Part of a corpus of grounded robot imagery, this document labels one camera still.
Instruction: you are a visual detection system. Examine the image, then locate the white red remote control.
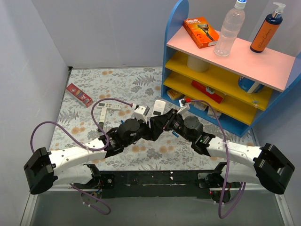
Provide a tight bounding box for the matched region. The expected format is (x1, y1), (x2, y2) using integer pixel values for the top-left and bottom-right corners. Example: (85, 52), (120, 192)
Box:
(152, 100), (166, 117)

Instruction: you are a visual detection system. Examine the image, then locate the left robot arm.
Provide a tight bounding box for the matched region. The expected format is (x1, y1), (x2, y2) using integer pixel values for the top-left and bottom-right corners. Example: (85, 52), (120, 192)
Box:
(24, 119), (163, 194)

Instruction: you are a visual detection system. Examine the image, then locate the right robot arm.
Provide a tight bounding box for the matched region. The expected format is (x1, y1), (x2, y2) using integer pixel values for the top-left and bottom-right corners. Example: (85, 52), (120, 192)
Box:
(150, 109), (295, 194)

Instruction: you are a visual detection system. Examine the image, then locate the white air conditioner remote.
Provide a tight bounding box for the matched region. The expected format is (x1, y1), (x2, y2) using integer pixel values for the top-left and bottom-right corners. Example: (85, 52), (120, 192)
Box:
(97, 103), (122, 111)

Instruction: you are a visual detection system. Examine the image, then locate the slim white black remote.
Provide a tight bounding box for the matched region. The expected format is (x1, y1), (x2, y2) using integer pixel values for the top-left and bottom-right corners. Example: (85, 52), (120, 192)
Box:
(98, 108), (107, 129)

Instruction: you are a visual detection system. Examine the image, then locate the red box on shelf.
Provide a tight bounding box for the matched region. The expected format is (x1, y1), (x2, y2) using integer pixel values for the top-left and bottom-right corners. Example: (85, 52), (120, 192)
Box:
(191, 80), (226, 104)

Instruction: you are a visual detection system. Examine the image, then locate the floral table mat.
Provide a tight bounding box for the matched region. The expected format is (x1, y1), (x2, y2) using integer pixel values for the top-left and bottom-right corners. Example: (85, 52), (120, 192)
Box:
(44, 67), (262, 171)

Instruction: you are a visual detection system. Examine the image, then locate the white paper roll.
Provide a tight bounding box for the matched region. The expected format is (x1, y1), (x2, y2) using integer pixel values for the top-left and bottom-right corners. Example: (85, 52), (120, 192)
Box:
(187, 55), (210, 73)

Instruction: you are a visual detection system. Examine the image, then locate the red toothpaste box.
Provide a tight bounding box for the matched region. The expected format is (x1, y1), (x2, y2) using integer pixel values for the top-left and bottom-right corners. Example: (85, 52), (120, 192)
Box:
(66, 83), (94, 108)

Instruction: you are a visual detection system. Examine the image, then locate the blue pink yellow shelf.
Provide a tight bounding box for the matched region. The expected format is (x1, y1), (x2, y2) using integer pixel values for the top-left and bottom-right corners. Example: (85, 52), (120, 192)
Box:
(161, 0), (301, 137)

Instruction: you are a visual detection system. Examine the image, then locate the blue white container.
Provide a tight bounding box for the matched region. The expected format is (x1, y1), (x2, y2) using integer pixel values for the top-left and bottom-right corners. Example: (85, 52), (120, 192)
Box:
(238, 76), (264, 93)

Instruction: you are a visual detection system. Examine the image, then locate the orange razor box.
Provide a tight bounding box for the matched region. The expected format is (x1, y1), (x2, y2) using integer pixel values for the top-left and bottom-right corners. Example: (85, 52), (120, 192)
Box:
(183, 17), (219, 48)

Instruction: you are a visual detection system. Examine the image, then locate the clear plastic water bottle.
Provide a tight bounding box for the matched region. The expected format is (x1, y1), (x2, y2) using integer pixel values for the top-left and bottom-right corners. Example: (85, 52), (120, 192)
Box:
(214, 0), (246, 57)

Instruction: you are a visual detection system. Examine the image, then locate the orange pump bottle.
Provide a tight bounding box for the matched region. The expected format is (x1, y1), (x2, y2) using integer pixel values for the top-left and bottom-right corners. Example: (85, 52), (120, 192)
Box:
(250, 2), (286, 53)

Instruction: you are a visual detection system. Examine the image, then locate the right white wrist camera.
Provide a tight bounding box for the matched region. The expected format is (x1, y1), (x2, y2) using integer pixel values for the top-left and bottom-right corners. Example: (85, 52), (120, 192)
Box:
(177, 98), (191, 114)

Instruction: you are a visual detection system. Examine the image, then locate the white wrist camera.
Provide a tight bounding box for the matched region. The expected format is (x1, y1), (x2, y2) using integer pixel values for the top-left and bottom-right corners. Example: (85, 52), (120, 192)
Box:
(177, 98), (191, 114)
(131, 103), (150, 123)

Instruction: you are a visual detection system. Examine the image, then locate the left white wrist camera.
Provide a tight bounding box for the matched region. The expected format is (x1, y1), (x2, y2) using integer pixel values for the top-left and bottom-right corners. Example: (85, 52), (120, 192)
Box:
(131, 103), (150, 123)

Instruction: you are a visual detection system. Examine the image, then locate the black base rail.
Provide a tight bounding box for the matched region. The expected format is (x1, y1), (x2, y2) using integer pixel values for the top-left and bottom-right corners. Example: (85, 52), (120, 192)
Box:
(76, 164), (224, 199)

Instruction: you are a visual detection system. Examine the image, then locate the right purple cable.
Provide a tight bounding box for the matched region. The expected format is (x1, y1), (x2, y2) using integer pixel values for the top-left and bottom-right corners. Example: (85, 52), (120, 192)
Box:
(189, 99), (246, 219)

